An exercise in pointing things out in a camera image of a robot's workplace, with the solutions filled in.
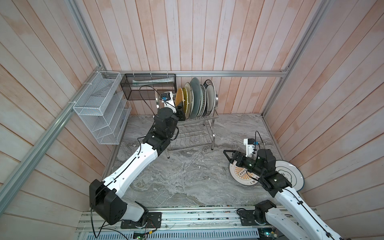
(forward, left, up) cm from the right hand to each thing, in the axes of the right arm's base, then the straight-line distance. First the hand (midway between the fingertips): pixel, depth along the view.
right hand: (228, 152), depth 75 cm
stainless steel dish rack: (+25, +17, -16) cm, 34 cm away
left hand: (+15, +25, +19) cm, 34 cm away
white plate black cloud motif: (-1, -42, -22) cm, 48 cm away
